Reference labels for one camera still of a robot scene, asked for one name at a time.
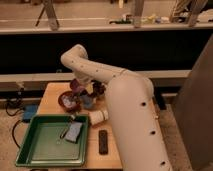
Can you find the red bowl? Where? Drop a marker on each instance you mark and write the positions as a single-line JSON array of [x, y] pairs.
[[61, 103]]

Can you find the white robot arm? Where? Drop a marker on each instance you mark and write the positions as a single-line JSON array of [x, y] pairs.
[[128, 99]]

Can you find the purple bowl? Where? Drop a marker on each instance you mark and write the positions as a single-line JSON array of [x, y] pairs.
[[75, 86]]

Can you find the dark red grapes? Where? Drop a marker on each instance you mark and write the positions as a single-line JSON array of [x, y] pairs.
[[98, 89]]

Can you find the white paper cup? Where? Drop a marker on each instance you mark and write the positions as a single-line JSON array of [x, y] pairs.
[[98, 116]]

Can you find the blue sponge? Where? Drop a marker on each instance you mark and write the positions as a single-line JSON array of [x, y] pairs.
[[73, 132]]

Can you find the black remote control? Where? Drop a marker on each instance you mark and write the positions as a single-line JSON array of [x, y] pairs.
[[103, 142]]

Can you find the pen in tray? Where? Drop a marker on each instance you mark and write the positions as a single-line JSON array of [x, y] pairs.
[[63, 133]]

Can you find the wooden board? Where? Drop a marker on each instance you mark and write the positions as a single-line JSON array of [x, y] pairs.
[[94, 161]]

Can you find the blue box on floor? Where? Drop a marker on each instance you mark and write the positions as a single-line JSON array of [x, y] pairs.
[[29, 112]]

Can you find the green plastic tray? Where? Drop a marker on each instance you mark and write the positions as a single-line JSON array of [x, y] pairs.
[[42, 146]]

